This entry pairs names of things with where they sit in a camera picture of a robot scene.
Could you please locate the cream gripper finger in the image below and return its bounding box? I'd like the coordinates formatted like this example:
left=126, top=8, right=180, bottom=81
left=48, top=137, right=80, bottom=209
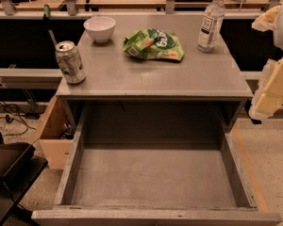
left=248, top=57, right=283, bottom=120
left=252, top=5, right=280, bottom=32

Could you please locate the black floor cable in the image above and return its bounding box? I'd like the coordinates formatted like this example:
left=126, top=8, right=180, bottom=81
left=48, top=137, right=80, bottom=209
left=0, top=84, right=37, bottom=137

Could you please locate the black chair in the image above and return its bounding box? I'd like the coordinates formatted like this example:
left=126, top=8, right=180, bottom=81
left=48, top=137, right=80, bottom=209
left=0, top=132, right=48, bottom=226

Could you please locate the silver green soda can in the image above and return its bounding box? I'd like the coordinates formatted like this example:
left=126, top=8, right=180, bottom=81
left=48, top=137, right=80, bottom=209
left=55, top=40, right=86, bottom=85

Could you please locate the light wooden box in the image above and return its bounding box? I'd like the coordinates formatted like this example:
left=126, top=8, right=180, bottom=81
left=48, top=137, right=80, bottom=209
left=34, top=96, right=74, bottom=170

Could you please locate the white ceramic bowl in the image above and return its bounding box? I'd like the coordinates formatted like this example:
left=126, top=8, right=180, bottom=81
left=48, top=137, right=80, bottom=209
left=83, top=16, right=116, bottom=42

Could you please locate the green handled tool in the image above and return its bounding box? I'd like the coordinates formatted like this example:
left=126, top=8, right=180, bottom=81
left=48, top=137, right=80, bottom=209
left=43, top=4, right=57, bottom=47

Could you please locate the clear plastic water bottle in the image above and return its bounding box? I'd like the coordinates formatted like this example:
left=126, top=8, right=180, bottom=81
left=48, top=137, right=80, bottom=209
left=197, top=0, right=225, bottom=53

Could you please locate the grey cabinet with open drawer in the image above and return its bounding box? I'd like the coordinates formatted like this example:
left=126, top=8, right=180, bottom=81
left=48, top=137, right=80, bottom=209
left=33, top=12, right=281, bottom=226

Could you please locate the green chip bag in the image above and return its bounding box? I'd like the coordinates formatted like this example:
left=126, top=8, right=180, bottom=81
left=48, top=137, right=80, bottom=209
left=123, top=28, right=185, bottom=62

